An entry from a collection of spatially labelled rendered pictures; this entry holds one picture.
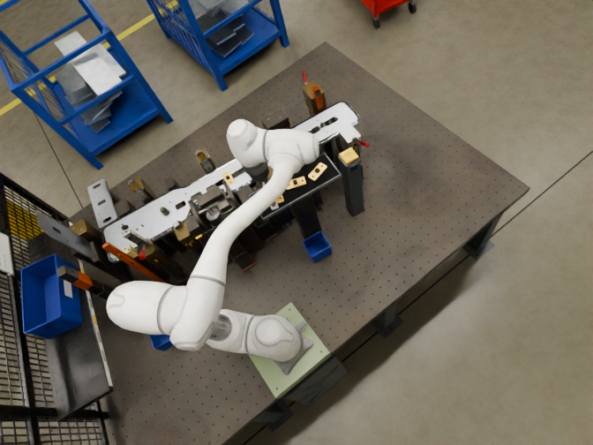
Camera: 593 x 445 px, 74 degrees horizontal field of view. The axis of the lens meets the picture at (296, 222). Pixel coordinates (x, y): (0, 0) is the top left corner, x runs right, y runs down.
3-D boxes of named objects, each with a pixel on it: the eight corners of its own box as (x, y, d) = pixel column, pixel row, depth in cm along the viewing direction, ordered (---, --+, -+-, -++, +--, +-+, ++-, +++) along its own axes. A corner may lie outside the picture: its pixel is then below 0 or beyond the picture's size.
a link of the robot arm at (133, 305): (257, 356, 167) (210, 348, 173) (263, 317, 173) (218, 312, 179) (153, 338, 98) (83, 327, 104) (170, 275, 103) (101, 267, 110)
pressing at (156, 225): (341, 96, 202) (341, 94, 201) (364, 123, 191) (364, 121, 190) (101, 230, 193) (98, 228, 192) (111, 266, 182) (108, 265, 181)
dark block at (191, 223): (227, 252, 207) (193, 214, 170) (232, 262, 203) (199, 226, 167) (219, 256, 206) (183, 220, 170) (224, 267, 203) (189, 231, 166)
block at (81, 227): (125, 248, 220) (83, 218, 189) (129, 259, 216) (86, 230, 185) (113, 255, 220) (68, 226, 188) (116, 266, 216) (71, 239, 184)
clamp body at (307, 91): (321, 124, 234) (311, 76, 203) (334, 138, 228) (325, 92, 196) (309, 130, 234) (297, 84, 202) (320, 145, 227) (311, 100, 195)
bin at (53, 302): (76, 263, 181) (55, 252, 170) (83, 323, 166) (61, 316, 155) (42, 279, 181) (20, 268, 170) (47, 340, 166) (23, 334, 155)
